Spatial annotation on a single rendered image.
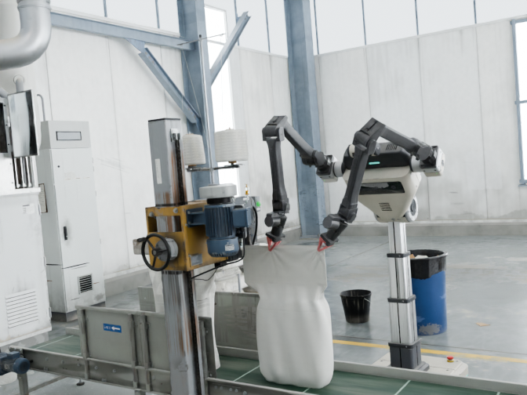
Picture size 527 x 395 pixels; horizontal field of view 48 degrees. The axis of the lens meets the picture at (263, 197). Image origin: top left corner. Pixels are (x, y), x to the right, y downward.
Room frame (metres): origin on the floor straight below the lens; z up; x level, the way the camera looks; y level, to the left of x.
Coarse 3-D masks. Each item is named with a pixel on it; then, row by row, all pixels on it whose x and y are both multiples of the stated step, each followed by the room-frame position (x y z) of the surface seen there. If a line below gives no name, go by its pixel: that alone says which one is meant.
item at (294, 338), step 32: (256, 256) 3.11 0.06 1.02; (288, 256) 3.00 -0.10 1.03; (320, 256) 2.90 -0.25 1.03; (256, 288) 3.09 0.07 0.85; (288, 288) 2.99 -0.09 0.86; (320, 288) 2.90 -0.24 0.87; (256, 320) 3.05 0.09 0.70; (288, 320) 2.92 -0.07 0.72; (320, 320) 2.86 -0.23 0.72; (288, 352) 2.92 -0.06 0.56; (320, 352) 2.85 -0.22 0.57; (288, 384) 2.95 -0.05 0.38; (320, 384) 2.86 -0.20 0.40
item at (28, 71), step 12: (0, 0) 5.59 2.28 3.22; (12, 0) 5.61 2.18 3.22; (0, 12) 5.58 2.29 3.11; (12, 12) 5.60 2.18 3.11; (0, 24) 5.59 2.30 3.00; (12, 24) 5.60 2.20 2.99; (0, 36) 5.60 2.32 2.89; (12, 36) 5.59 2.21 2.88; (0, 72) 5.62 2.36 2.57; (12, 72) 5.59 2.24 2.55; (24, 72) 5.64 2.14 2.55; (0, 84) 5.64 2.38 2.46; (12, 84) 5.59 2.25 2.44; (24, 84) 5.63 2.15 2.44; (36, 96) 5.76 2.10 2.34; (36, 108) 5.73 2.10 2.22
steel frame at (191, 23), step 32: (192, 0) 9.03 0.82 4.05; (288, 0) 11.82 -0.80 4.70; (96, 32) 7.45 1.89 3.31; (128, 32) 7.93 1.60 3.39; (192, 32) 9.06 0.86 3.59; (288, 32) 11.76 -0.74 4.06; (160, 64) 8.32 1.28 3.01; (192, 64) 9.09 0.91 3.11; (192, 96) 9.12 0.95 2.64; (192, 128) 9.14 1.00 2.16; (320, 192) 11.60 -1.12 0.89; (320, 224) 11.52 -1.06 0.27
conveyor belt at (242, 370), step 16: (64, 336) 4.25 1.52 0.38; (64, 352) 3.85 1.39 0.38; (80, 352) 3.82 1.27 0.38; (224, 368) 3.27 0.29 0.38; (240, 368) 3.25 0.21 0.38; (256, 368) 3.23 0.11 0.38; (256, 384) 2.99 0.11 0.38; (272, 384) 2.98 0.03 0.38; (336, 384) 2.91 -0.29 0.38; (352, 384) 2.89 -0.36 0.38; (368, 384) 2.87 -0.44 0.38; (384, 384) 2.86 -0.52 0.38; (400, 384) 2.84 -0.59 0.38; (416, 384) 2.82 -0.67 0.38; (432, 384) 2.81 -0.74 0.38
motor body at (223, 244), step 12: (216, 204) 2.82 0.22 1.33; (228, 204) 2.77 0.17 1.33; (216, 216) 2.77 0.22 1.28; (228, 216) 2.78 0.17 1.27; (216, 228) 2.76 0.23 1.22; (228, 228) 2.77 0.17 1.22; (216, 240) 2.76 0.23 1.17; (228, 240) 2.76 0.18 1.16; (216, 252) 2.76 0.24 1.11; (228, 252) 2.76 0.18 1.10
